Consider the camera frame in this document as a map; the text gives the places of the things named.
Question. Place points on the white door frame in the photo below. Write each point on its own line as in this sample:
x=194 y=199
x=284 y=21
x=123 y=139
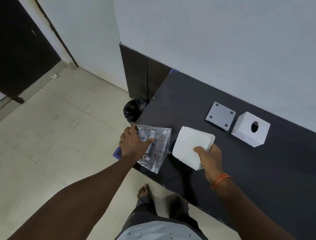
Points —
x=51 y=37

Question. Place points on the dark wooden wall panel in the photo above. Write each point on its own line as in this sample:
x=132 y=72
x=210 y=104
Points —
x=138 y=74

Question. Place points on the person's right hand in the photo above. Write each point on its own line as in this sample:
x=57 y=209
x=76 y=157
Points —
x=212 y=163

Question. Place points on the grey square base plate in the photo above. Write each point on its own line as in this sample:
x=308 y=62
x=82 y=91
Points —
x=219 y=115

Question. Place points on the person's bare foot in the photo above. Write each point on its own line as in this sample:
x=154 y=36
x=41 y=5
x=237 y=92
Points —
x=143 y=191

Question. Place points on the dark brown door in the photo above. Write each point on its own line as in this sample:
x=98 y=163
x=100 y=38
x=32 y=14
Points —
x=19 y=49

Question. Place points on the white tissue box cover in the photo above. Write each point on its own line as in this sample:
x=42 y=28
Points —
x=244 y=128

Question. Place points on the person's left hand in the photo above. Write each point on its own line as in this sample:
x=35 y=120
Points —
x=132 y=145

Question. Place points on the stack of white tissues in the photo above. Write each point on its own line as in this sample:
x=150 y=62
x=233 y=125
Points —
x=187 y=143

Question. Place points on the black waste bin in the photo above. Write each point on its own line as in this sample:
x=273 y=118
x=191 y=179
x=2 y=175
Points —
x=133 y=110

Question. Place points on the person's left thumb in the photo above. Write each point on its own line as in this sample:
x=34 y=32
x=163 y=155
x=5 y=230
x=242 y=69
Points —
x=147 y=143

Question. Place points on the clear plastic bag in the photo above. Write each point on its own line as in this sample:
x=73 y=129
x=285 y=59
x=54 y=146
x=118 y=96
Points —
x=160 y=148

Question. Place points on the person's left forearm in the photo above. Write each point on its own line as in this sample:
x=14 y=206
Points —
x=86 y=197

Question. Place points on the blue table corner trim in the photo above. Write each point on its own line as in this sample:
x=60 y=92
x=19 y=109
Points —
x=116 y=153
x=173 y=71

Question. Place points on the dark grey trousers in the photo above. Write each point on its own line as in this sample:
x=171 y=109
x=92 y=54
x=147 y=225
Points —
x=148 y=210

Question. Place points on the orange thread wristband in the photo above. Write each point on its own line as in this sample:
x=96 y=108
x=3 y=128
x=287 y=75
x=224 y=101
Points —
x=219 y=180

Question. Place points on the light grey shirt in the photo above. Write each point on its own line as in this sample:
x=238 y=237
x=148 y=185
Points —
x=160 y=232

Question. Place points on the person's right forearm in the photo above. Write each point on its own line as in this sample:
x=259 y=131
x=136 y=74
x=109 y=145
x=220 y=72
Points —
x=246 y=210

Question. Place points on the person's right thumb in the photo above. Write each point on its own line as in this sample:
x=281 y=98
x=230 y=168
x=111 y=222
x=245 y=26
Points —
x=199 y=150

